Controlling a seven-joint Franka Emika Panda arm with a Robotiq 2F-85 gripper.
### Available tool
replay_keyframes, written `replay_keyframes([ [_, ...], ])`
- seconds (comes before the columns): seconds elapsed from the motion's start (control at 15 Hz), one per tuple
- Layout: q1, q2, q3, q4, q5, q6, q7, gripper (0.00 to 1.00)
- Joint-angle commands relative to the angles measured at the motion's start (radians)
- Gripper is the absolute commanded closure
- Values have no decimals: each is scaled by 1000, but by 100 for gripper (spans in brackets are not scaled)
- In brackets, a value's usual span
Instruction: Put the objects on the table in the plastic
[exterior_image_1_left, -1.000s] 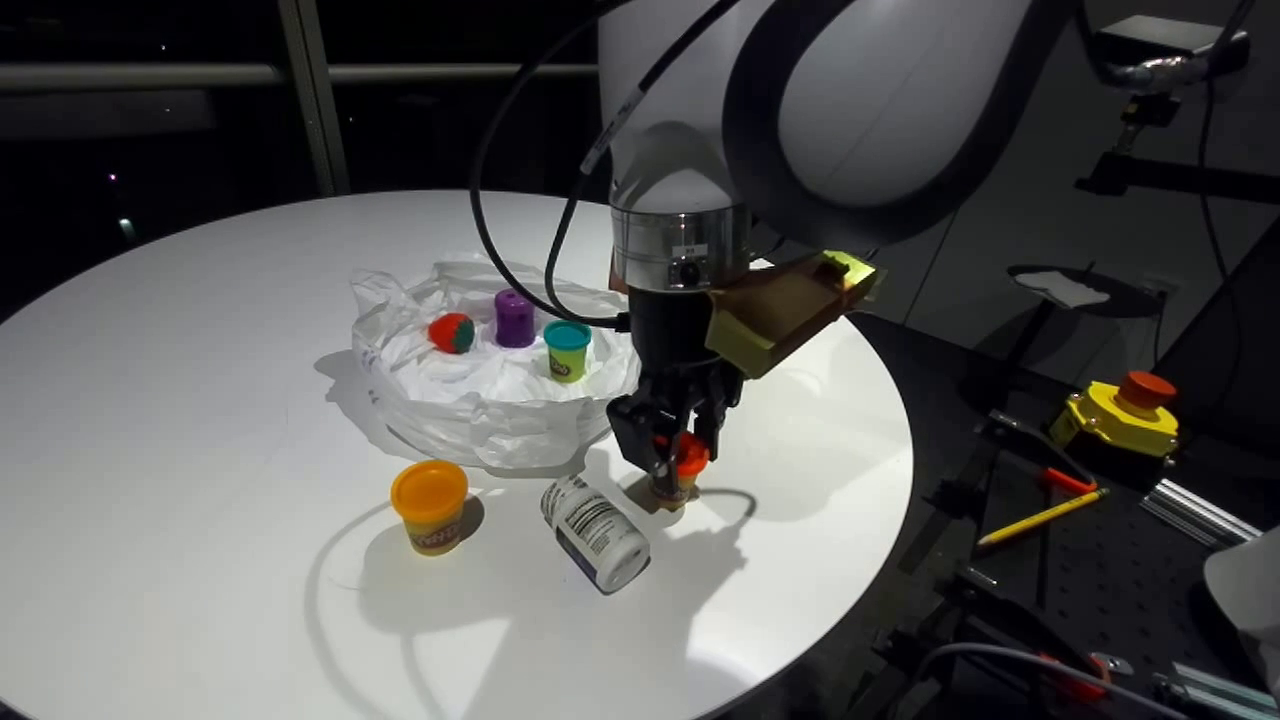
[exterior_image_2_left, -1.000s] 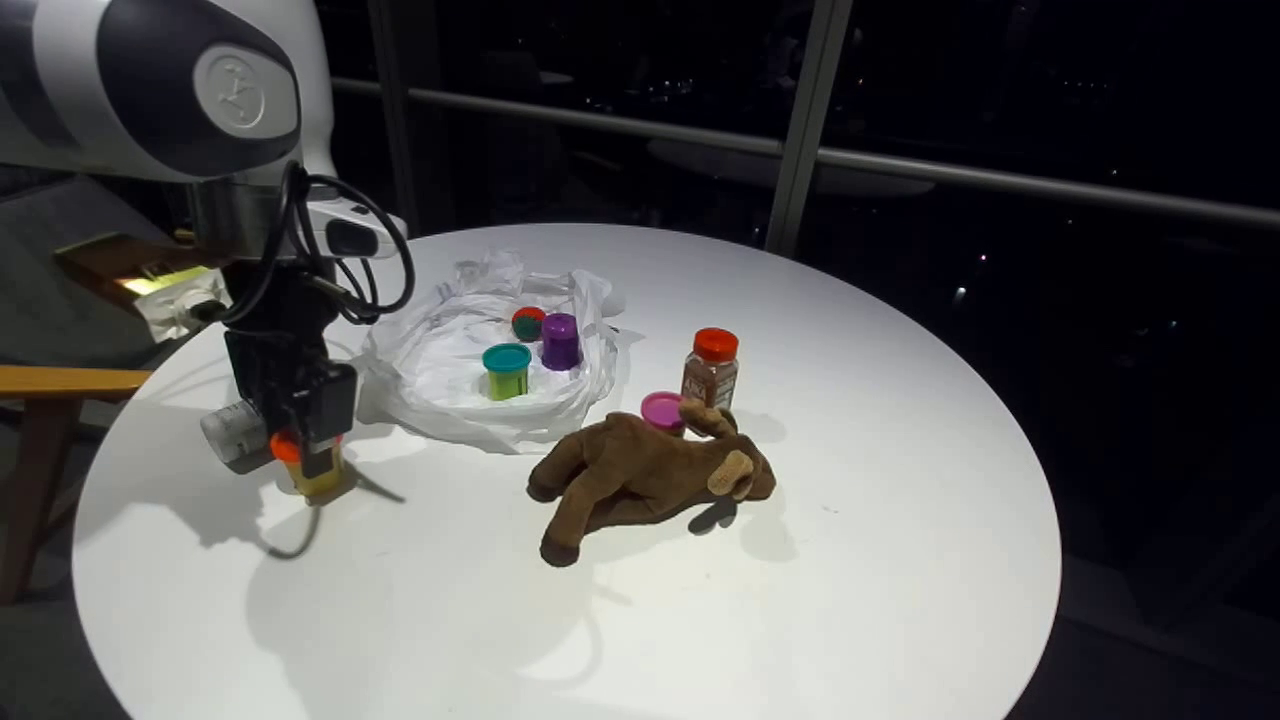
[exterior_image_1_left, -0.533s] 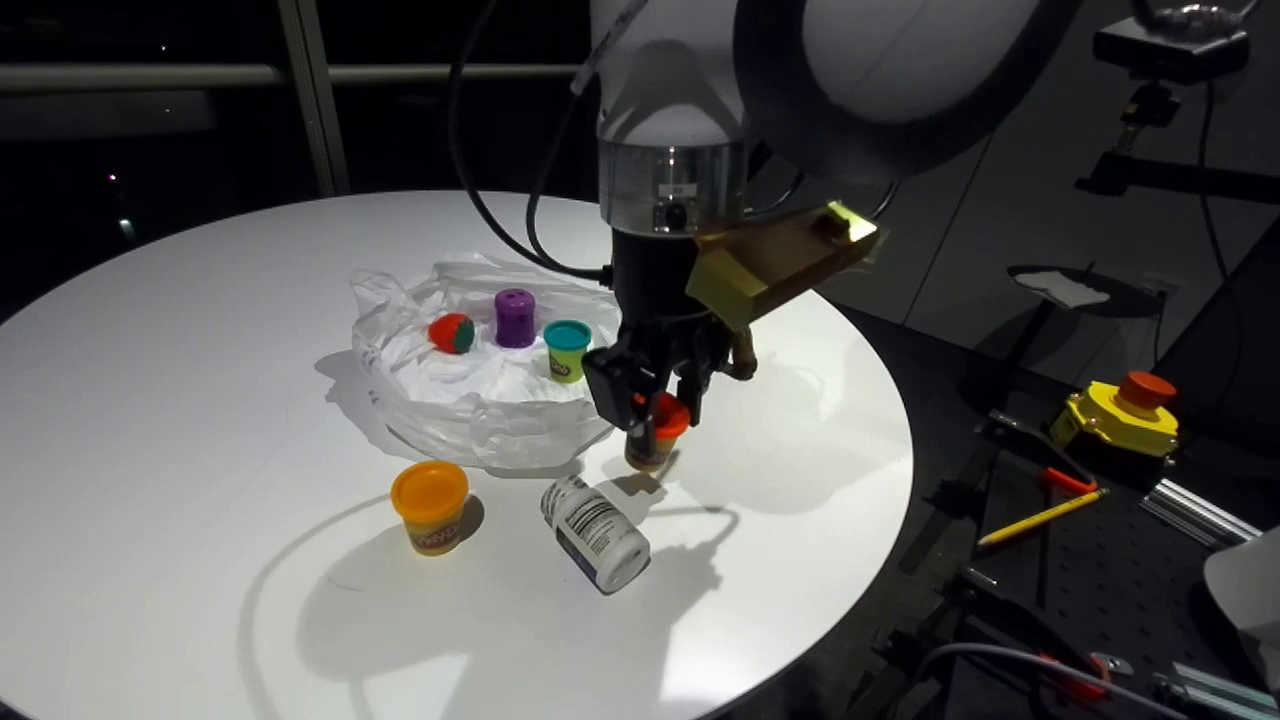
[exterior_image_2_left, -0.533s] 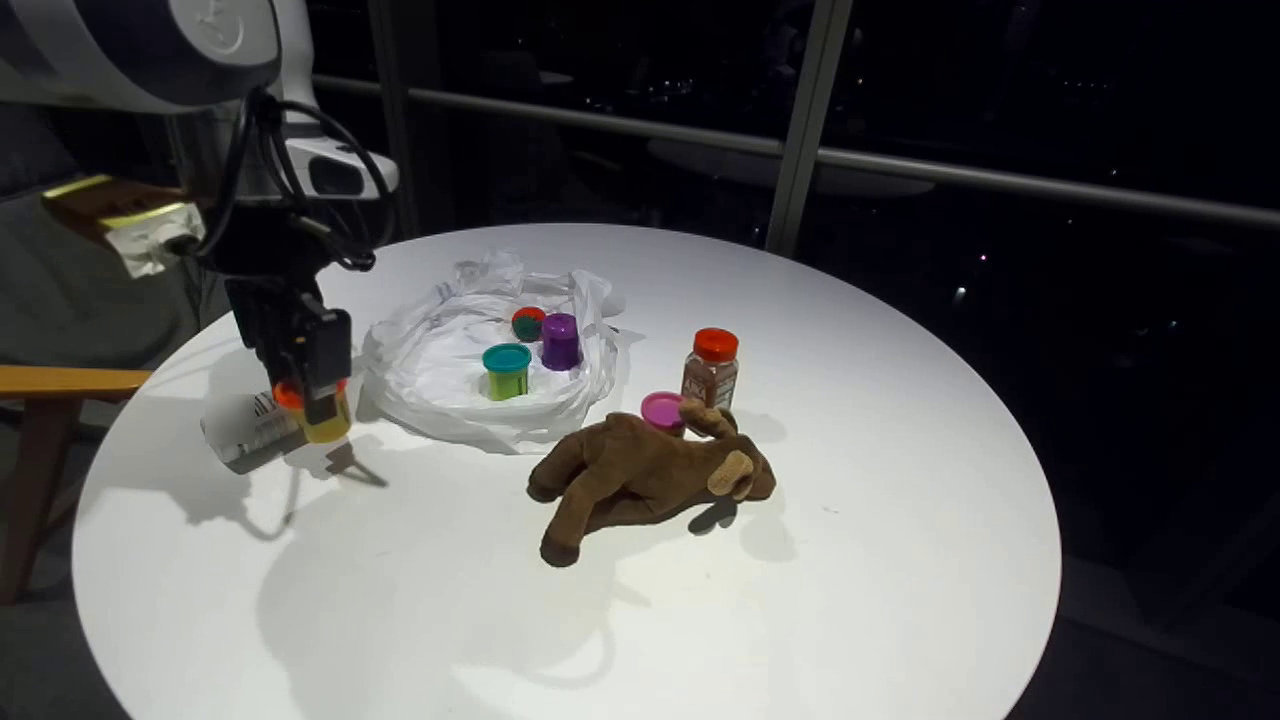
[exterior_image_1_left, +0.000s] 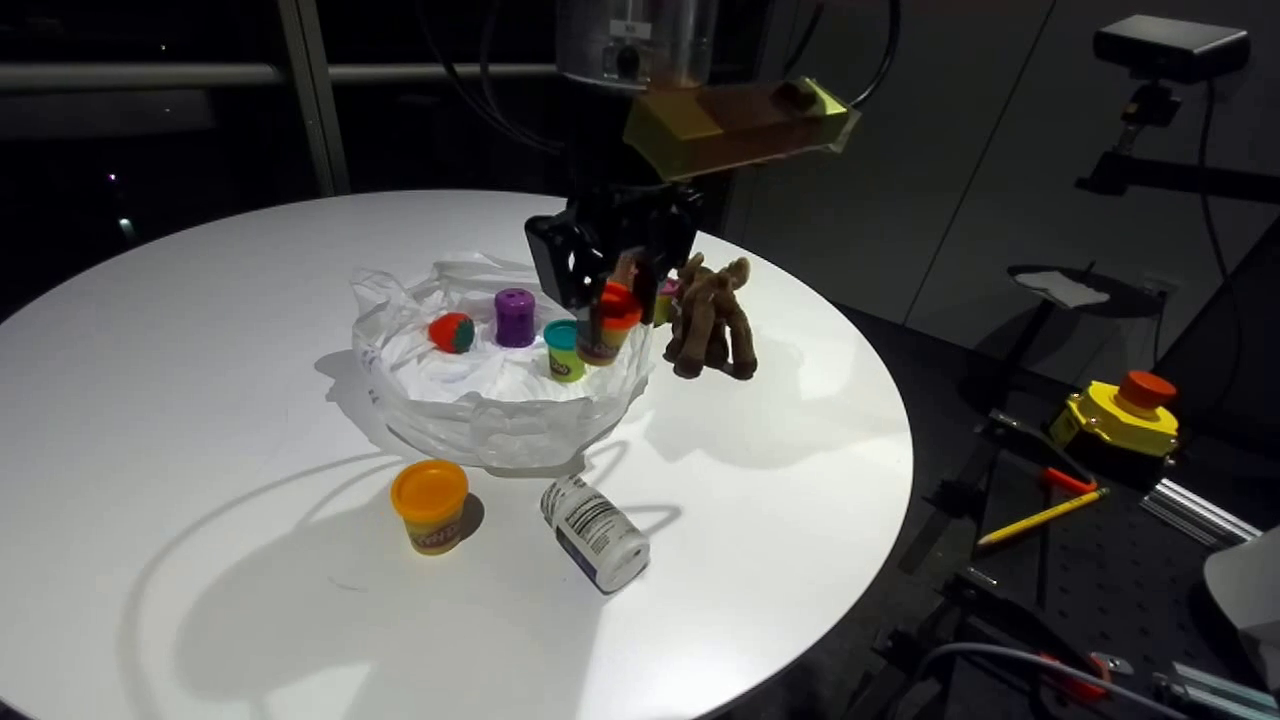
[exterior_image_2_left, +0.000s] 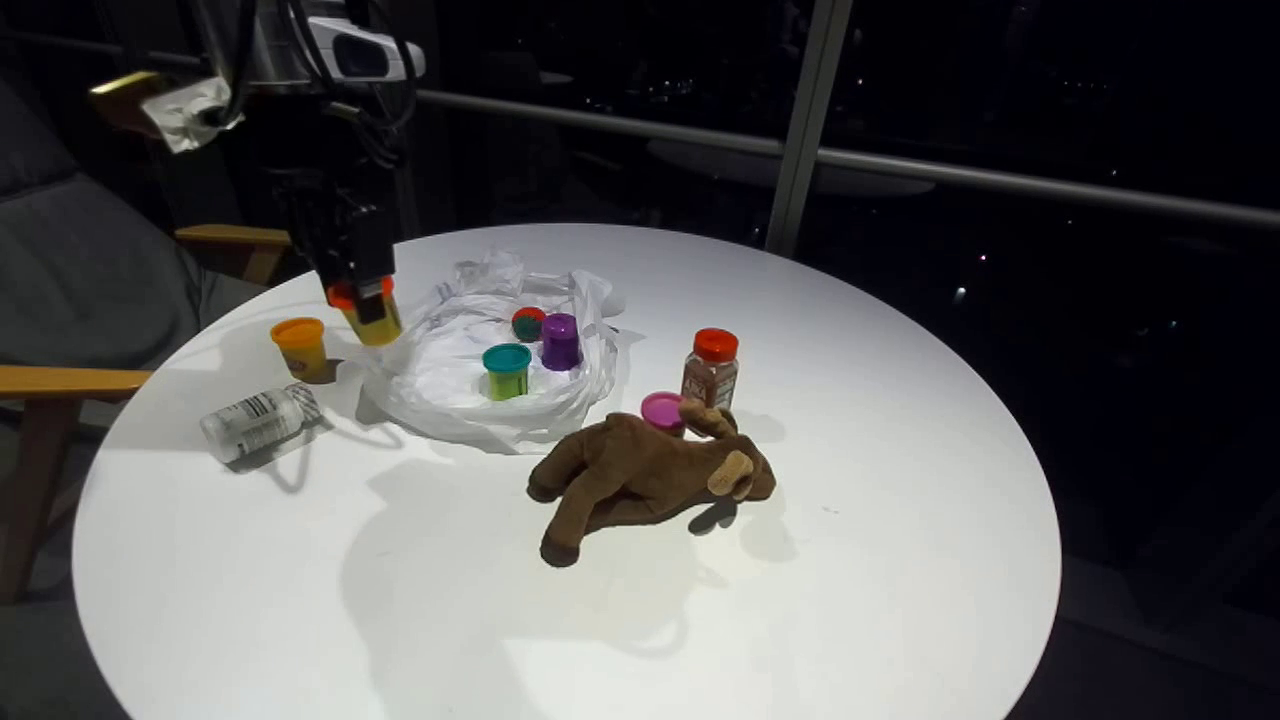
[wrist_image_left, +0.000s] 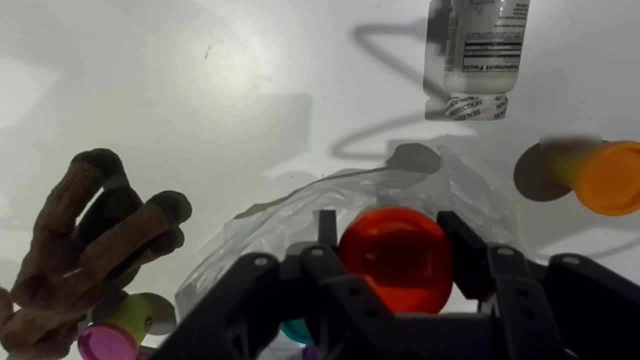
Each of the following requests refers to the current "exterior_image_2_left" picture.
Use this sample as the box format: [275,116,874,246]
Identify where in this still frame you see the white pill bottle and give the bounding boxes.
[196,383,323,470]

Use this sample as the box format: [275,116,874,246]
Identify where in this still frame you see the pink lid dough tub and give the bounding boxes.
[638,386,689,438]

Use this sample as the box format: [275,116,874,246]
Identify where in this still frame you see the red cap spice jar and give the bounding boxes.
[676,324,745,416]

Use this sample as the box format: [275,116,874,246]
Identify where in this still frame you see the brown plush animal toy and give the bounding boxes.
[523,397,780,571]

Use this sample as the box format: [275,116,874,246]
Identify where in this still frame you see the white plastic bag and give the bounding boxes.
[340,255,641,454]

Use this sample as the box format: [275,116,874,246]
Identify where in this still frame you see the grey armchair with wooden arms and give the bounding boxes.
[0,76,300,603]

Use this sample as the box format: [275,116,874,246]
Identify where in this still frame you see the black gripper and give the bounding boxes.
[267,121,404,306]

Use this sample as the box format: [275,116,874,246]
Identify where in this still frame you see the grey metal window rail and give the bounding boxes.
[416,85,1280,231]

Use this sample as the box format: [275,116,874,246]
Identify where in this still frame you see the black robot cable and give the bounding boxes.
[211,0,416,152]

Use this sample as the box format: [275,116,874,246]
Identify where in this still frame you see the purple lid dough tub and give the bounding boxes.
[536,312,584,375]

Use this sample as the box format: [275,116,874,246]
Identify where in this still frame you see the orange lid dough tub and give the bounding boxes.
[323,272,410,352]

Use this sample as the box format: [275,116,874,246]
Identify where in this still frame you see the teal lid dough tub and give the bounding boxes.
[479,341,536,405]

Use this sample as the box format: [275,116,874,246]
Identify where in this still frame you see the yellow lid dough tub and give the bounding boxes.
[267,312,338,386]

